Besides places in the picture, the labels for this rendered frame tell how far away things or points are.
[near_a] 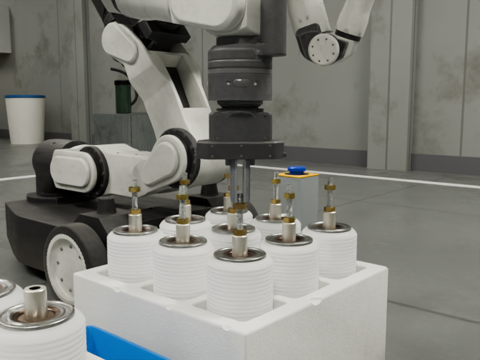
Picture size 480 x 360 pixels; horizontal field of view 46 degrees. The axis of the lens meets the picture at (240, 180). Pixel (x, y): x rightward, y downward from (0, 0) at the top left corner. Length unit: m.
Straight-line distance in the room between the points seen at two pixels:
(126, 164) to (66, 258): 0.30
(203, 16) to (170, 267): 0.36
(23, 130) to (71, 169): 5.41
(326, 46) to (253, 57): 0.67
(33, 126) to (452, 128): 4.76
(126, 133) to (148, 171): 3.28
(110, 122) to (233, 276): 4.07
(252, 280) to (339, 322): 0.20
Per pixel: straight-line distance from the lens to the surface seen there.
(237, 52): 0.73
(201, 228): 1.01
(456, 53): 4.04
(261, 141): 0.75
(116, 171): 1.52
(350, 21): 1.41
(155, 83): 1.37
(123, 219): 1.32
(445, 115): 4.05
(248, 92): 0.73
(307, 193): 1.20
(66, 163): 1.62
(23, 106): 6.97
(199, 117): 1.34
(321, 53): 1.40
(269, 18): 0.74
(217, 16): 0.73
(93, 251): 1.25
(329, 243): 0.95
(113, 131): 4.75
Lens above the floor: 0.47
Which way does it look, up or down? 8 degrees down
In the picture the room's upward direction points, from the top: straight up
